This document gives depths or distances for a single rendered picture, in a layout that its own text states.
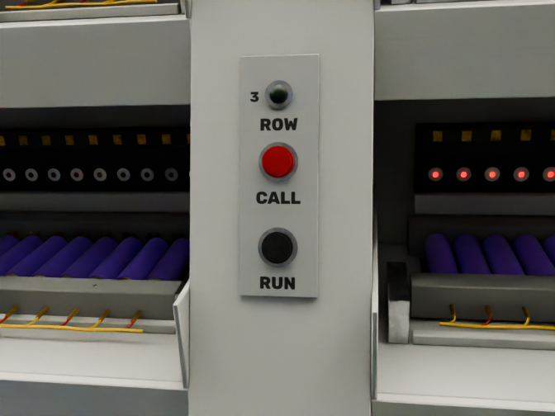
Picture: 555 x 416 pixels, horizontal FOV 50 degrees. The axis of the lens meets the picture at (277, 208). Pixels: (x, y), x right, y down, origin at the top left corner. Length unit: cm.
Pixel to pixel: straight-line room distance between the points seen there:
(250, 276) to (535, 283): 17
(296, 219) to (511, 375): 14
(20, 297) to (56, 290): 3
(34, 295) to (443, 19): 29
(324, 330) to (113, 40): 19
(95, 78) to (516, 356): 28
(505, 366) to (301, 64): 19
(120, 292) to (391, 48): 21
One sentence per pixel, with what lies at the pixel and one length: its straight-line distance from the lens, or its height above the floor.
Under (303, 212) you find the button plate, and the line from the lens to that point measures 30.
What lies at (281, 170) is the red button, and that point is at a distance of 30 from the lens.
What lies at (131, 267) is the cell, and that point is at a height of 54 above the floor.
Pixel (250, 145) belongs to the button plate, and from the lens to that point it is 30.
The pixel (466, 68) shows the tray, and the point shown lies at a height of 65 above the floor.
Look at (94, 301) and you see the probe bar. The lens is 39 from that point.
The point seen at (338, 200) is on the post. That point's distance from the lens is 30.
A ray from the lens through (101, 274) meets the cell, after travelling 42.
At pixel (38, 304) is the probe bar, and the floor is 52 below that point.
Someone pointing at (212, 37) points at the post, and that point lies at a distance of 32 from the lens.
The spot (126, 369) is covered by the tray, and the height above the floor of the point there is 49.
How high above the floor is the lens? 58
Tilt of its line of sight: level
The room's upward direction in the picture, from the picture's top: straight up
